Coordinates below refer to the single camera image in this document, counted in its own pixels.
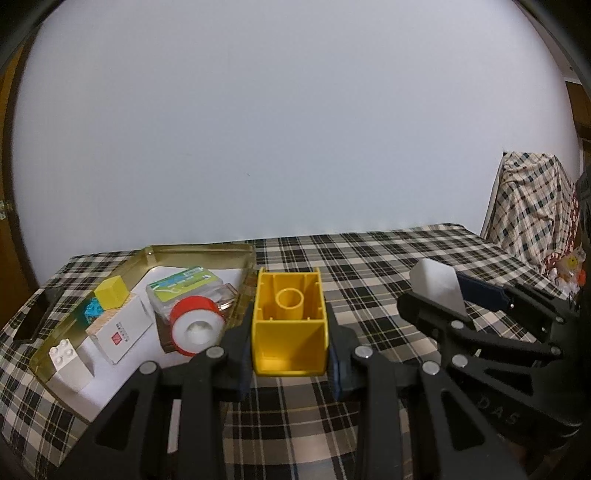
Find brown wooden cabinet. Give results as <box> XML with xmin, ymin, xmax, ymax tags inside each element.
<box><xmin>564</xmin><ymin>78</ymin><xmax>591</xmax><ymax>167</ymax></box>

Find brown wooden door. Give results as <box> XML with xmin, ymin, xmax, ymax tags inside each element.
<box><xmin>0</xmin><ymin>51</ymin><xmax>21</xmax><ymax>259</ymax></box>

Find black white plaid tablecloth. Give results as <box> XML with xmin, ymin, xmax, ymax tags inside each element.
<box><xmin>0</xmin><ymin>223</ymin><xmax>578</xmax><ymax>476</ymax></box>

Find gold tin tray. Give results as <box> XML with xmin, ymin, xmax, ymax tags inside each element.
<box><xmin>28</xmin><ymin>243</ymin><xmax>257</xmax><ymax>425</ymax></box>

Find yellow hollow building block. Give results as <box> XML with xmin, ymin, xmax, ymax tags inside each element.
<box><xmin>250</xmin><ymin>266</ymin><xmax>331</xmax><ymax>376</ymax></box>

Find plaid covered chair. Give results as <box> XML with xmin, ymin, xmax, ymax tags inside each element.
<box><xmin>482</xmin><ymin>151</ymin><xmax>583</xmax><ymax>278</ymax></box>

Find red tape roll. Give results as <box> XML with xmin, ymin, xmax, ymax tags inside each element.
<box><xmin>169</xmin><ymin>296</ymin><xmax>225</xmax><ymax>357</ymax></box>

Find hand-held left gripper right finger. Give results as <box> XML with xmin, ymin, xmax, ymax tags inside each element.
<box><xmin>327</xmin><ymin>307</ymin><xmax>529</xmax><ymax>480</ymax></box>

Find brown card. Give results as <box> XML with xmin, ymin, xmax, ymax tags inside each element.
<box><xmin>154</xmin><ymin>283</ymin><xmax>238</xmax><ymax>354</ymax></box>

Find black phone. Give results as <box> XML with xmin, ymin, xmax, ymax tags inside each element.
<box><xmin>13</xmin><ymin>288</ymin><xmax>63</xmax><ymax>342</ymax></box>

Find yellow cube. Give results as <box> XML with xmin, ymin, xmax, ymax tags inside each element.
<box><xmin>95</xmin><ymin>276</ymin><xmax>130</xmax><ymax>311</ymax></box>

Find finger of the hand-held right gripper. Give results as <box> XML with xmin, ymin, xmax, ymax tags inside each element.
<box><xmin>398</xmin><ymin>291</ymin><xmax>561</xmax><ymax>367</ymax></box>
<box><xmin>457</xmin><ymin>272</ymin><xmax>578</xmax><ymax>352</ymax></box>

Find white box with red label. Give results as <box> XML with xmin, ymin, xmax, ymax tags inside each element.
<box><xmin>87</xmin><ymin>293</ymin><xmax>154</xmax><ymax>366</ymax></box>

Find small white square box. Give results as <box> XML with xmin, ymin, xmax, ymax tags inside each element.
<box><xmin>411</xmin><ymin>258</ymin><xmax>468</xmax><ymax>319</ymax></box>

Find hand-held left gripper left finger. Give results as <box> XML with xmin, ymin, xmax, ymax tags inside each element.
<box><xmin>69</xmin><ymin>305</ymin><xmax>254</xmax><ymax>480</ymax></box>

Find blue building piece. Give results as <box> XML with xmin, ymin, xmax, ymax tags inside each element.
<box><xmin>83</xmin><ymin>299</ymin><xmax>107</xmax><ymax>324</ymax></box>

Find clear box with green label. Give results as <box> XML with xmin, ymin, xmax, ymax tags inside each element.
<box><xmin>146</xmin><ymin>266</ymin><xmax>225</xmax><ymax>317</ymax></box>

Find white building block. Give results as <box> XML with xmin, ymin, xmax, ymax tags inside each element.
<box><xmin>47</xmin><ymin>339</ymin><xmax>95</xmax><ymax>393</ymax></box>

